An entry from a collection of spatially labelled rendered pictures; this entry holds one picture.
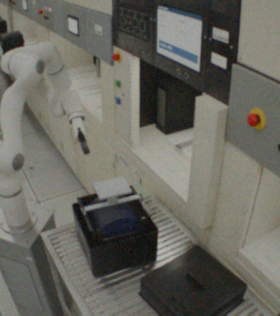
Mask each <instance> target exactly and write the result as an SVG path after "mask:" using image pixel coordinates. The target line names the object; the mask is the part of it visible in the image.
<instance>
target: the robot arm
mask: <svg viewBox="0 0 280 316"><path fill-rule="evenodd" d="M0 65H1V69H2V70H3V71H4V72H5V73H7V74H12V75H14V76H16V75H17V76H18V78H17V80H16V81H15V82H14V83H13V84H12V86H11V87H9V88H8V89H7V90H6V91H5V92H4V94H3V96H2V101H1V105H0V126H1V129H2V134H3V137H4V141H2V140H0V202H1V205H2V209H3V213H2V216H1V217H0V226H1V227H2V229H3V230H5V231H6V232H8V233H12V234H14V235H15V234H20V233H24V232H27V231H29V230H30V229H31V228H32V227H33V226H34V225H35V223H36V221H37V215H36V214H35V212H34V210H32V208H29V207H27V205H26V198H25V194H24V191H23V187H22V183H21V179H20V177H19V175H18V173H17V172H19V171H20V170H21V168H22V166H23V165H24V164H25V159H26V153H25V148H24V144H23V141H22V134H21V115H22V111H23V108H24V104H25V101H26V97H27V95H28V93H29V92H30V90H31V89H33V88H34V86H35V85H36V84H37V83H38V82H39V81H40V79H41V78H42V76H43V74H44V70H45V71H46V72H47V74H48V77H49V79H50V80H51V82H52V84H53V86H52V88H51V90H50V92H49V95H48V107H49V110H50V111H51V112H52V115H53V116H54V117H55V118H56V119H58V118H62V117H63V116H66V115H67V117H68V122H69V123H70V124H71V125H72V128H73V131H74V133H75V137H76V139H77V142H78V143H81V149H82V151H83V153H84V155H86V154H90V153H91V152H90V149H89V146H88V145H87V143H86V140H87V138H86V131H85V128H84V123H83V122H84V121H85V114H84V112H83V109H82V106H81V102H80V98H79V95H78V93H77V91H75V90H68V89H69V88H70V86H71V84H72V83H71V78H70V76H69V75H68V71H67V69H66V68H65V66H64V63H63V60H62V59H61V56H60V54H59V52H58V49H57V48H56V46H55V45H53V43H50V42H48V41H45V42H43V43H39V44H34V45H28V46H26V47H21V48H16V49H12V50H10V51H8V52H6V53H5V54H4V55H3V56H2V58H1V60H0ZM67 90H68V91H67ZM60 95H62V97H63V100H62V101H60V102H56V99H57V98H58V97H59V96H60Z"/></svg>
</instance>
